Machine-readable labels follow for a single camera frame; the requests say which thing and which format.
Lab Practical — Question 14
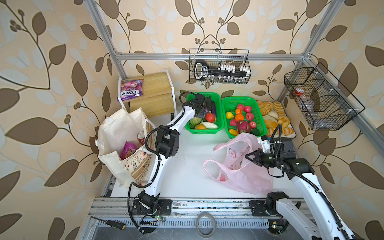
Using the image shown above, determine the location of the pink dragon fruit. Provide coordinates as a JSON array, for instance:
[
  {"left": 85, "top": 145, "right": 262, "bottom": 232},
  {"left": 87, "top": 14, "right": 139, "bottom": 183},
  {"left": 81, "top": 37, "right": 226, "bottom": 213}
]
[{"left": 237, "top": 121, "right": 252, "bottom": 134}]

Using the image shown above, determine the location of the yellow lemon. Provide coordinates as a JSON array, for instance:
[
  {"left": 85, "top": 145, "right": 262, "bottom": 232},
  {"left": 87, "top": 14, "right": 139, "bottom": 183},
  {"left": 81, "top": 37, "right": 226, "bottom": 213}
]
[{"left": 226, "top": 112, "right": 234, "bottom": 120}]

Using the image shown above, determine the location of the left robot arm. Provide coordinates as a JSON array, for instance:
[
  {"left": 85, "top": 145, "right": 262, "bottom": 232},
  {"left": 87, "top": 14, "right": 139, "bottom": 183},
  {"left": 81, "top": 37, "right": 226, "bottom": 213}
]
[{"left": 129, "top": 91, "right": 206, "bottom": 215}]

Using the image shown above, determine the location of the back black wire basket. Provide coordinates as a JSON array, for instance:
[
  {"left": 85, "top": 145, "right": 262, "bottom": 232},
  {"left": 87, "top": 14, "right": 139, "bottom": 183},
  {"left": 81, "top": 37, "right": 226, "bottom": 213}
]
[{"left": 189, "top": 48, "right": 252, "bottom": 85}]

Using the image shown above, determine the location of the left green vegetable basket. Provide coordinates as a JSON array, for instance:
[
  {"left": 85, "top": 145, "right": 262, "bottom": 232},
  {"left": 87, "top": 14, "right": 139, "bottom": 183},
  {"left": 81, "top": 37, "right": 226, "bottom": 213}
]
[{"left": 186, "top": 93, "right": 225, "bottom": 135}]

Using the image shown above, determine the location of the white radish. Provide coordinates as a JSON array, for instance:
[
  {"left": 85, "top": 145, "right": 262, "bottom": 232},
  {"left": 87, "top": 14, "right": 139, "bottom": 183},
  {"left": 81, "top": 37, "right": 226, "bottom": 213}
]
[{"left": 201, "top": 122, "right": 218, "bottom": 130}]

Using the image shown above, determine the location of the black wire basket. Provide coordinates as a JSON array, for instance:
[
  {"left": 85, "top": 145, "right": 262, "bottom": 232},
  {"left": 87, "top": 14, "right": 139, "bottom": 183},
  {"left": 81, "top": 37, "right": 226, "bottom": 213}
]
[
  {"left": 284, "top": 63, "right": 366, "bottom": 131},
  {"left": 189, "top": 48, "right": 252, "bottom": 85}
]

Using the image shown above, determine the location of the cream canvas tote bag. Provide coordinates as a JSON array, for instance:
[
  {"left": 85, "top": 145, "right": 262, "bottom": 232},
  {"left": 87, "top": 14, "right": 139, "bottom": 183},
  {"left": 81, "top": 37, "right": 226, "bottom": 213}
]
[{"left": 95, "top": 108, "right": 155, "bottom": 188}]

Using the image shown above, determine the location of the right black wire basket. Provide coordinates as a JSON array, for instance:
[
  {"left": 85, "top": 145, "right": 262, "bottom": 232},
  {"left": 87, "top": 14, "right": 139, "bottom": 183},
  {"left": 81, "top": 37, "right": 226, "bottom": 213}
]
[{"left": 284, "top": 63, "right": 366, "bottom": 131}]

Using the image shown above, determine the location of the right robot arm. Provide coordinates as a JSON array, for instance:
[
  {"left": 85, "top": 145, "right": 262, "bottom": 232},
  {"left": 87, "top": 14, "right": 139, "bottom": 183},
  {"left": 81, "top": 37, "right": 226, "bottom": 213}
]
[{"left": 241, "top": 134, "right": 359, "bottom": 240}]

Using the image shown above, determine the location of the yellow pear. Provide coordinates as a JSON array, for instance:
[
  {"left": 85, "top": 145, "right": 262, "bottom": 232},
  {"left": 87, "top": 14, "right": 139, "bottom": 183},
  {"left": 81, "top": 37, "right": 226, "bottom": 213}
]
[{"left": 229, "top": 129, "right": 239, "bottom": 136}]

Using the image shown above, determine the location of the purple Fox's candy bag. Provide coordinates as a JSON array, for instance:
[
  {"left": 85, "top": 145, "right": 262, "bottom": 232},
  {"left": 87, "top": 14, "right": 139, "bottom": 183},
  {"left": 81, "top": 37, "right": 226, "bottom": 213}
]
[{"left": 119, "top": 79, "right": 144, "bottom": 101}]

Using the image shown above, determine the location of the magenta snack bag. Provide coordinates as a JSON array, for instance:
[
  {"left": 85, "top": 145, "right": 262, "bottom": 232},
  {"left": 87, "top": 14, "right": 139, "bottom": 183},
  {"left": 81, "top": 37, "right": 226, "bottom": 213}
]
[{"left": 120, "top": 142, "right": 138, "bottom": 160}]

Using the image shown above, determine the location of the green cabbage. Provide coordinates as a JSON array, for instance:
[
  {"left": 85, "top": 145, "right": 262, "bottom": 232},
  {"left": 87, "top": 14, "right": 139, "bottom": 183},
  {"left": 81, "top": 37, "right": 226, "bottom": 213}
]
[{"left": 189, "top": 117, "right": 203, "bottom": 129}]

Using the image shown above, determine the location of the red soda can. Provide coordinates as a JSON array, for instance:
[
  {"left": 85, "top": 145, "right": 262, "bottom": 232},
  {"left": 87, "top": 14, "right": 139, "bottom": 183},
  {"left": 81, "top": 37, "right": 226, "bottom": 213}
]
[{"left": 137, "top": 131, "right": 146, "bottom": 146}]

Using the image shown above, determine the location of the grey tape roll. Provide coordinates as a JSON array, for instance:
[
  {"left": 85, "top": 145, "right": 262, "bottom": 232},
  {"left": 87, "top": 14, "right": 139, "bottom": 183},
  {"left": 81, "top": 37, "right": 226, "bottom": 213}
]
[{"left": 195, "top": 212, "right": 218, "bottom": 239}]

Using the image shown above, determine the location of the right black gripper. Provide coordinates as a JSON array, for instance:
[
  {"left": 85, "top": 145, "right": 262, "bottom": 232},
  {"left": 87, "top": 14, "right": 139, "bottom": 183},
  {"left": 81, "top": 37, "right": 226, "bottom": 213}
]
[{"left": 244, "top": 148, "right": 281, "bottom": 168}]

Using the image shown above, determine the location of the purple eggplant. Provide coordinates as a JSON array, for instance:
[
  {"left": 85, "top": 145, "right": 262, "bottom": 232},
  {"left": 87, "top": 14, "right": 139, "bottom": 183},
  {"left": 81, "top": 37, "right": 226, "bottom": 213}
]
[{"left": 211, "top": 101, "right": 217, "bottom": 118}]

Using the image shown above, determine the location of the orange fruit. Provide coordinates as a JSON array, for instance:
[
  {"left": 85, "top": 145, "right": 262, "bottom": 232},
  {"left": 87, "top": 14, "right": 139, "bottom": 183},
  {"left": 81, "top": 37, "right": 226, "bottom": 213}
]
[{"left": 235, "top": 109, "right": 245, "bottom": 122}]

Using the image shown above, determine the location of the white wooden shelf rack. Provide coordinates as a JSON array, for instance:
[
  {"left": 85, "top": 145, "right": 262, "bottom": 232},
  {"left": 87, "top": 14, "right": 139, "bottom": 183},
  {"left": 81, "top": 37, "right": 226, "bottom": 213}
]
[{"left": 118, "top": 70, "right": 177, "bottom": 119}]

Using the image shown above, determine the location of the bread tray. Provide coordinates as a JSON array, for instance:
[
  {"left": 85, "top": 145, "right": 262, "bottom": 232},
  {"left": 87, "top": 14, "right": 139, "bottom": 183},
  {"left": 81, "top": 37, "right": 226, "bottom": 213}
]
[{"left": 257, "top": 100, "right": 296, "bottom": 139}]

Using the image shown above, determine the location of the red tomato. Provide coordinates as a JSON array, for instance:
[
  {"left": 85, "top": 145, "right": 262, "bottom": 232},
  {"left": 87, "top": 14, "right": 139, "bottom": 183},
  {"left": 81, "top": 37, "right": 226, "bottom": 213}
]
[{"left": 205, "top": 113, "right": 216, "bottom": 123}]

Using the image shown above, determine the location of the pink plastic grocery bag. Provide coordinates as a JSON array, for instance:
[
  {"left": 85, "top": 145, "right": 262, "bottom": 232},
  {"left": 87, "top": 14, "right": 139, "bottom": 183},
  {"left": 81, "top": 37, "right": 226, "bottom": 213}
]
[{"left": 203, "top": 133, "right": 273, "bottom": 195}]

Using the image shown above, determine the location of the right green fruit basket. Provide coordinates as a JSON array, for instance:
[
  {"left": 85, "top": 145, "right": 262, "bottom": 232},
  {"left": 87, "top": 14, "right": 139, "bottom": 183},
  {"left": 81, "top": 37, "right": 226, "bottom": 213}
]
[{"left": 222, "top": 97, "right": 267, "bottom": 139}]

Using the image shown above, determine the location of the black yellow screwdriver left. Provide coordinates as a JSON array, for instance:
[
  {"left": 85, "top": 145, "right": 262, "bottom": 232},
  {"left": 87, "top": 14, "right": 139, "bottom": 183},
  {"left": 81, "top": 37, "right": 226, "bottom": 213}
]
[{"left": 91, "top": 216, "right": 126, "bottom": 230}]

